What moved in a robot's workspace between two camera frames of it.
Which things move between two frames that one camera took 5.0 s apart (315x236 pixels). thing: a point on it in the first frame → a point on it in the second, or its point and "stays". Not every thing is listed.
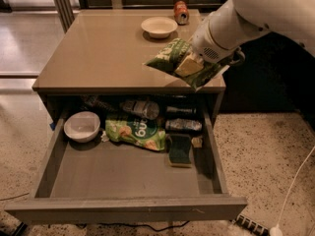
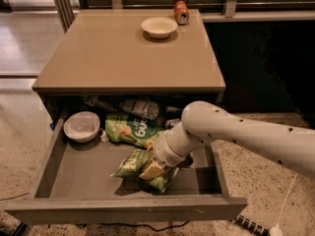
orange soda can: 181,12 stays
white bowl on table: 159,27 stays
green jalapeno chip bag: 171,55 → 135,162
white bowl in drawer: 82,126 stays
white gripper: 207,45 → 164,152
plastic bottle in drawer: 145,108 stays
